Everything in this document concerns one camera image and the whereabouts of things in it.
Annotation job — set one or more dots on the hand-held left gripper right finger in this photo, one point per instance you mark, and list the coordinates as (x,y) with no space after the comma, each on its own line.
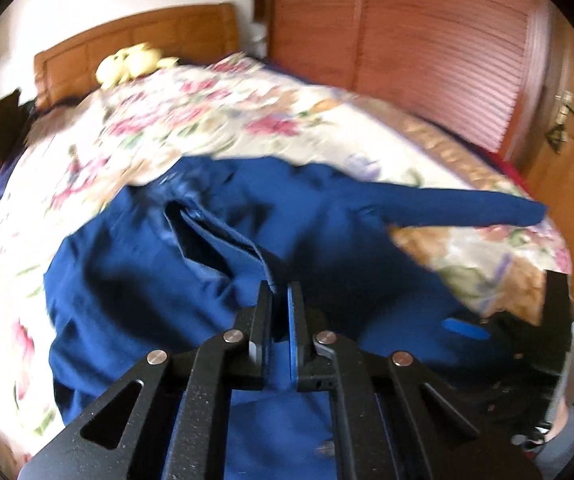
(294,332)

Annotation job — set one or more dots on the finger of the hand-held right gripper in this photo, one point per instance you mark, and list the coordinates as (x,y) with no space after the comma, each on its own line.
(464,327)

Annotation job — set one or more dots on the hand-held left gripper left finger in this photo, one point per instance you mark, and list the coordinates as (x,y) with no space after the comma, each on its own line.
(267,322)

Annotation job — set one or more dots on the wooden louvered wardrobe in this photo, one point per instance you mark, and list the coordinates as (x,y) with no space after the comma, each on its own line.
(417,35)

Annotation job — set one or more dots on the wooden chair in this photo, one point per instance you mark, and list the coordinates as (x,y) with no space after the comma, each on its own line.
(9,120)

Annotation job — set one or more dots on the dark blue garment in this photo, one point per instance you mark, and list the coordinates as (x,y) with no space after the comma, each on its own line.
(167,285)

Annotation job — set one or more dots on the wooden bed headboard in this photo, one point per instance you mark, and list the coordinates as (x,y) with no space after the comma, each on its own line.
(167,35)

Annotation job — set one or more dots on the yellow plush toy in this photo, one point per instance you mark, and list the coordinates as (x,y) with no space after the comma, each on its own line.
(127,62)

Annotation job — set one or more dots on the floral blanket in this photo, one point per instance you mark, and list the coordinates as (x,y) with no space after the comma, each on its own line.
(217,110)

